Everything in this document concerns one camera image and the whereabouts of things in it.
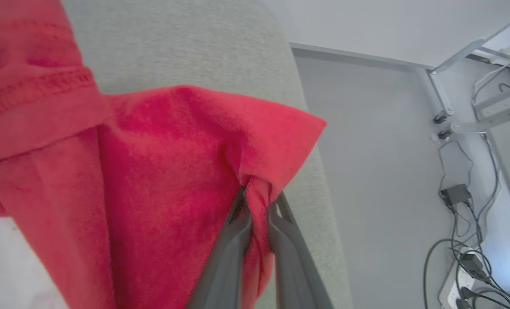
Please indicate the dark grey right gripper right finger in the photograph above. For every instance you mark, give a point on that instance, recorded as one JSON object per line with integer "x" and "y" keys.
{"x": 295, "y": 266}

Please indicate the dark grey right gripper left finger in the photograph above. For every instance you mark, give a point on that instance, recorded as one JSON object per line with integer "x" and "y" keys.
{"x": 222, "y": 270}

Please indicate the red garment with white trim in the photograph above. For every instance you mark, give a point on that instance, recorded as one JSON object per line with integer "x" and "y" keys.
{"x": 152, "y": 171}

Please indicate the white power strip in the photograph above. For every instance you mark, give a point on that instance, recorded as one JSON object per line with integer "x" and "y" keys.
{"x": 456, "y": 287}

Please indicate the black power adapter brick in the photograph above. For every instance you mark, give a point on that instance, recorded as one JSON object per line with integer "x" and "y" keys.
{"x": 455, "y": 194}

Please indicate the black plug adapter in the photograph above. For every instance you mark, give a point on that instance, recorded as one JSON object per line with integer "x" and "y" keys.
{"x": 472, "y": 262}

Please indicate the black desk caster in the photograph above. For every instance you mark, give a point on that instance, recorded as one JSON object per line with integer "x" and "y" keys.
{"x": 444, "y": 134}
{"x": 440, "y": 117}

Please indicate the light grey fabric sofa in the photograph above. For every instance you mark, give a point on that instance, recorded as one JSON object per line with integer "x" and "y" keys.
{"x": 186, "y": 43}

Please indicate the grey wall baseboard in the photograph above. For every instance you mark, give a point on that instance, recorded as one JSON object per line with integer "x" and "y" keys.
{"x": 357, "y": 55}

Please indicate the grey metal desk frame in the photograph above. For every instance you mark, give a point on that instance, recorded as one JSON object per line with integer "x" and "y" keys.
{"x": 499, "y": 103}

